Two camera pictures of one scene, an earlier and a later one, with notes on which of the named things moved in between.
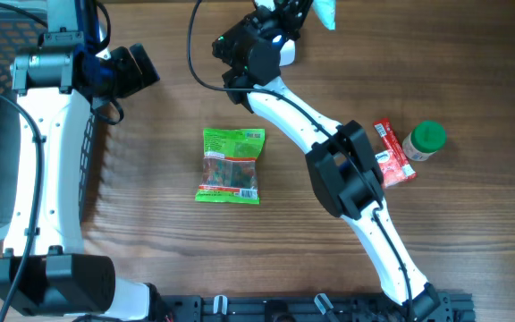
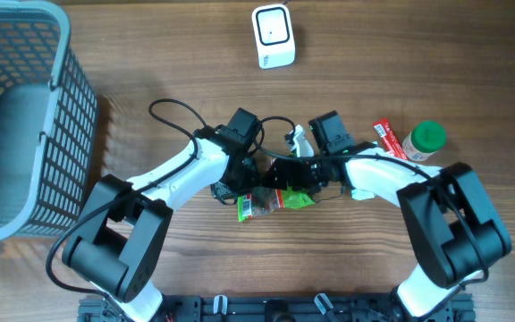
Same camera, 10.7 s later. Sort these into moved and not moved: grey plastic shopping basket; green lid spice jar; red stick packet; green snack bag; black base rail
Moved: green snack bag
Not moved: grey plastic shopping basket; green lid spice jar; red stick packet; black base rail
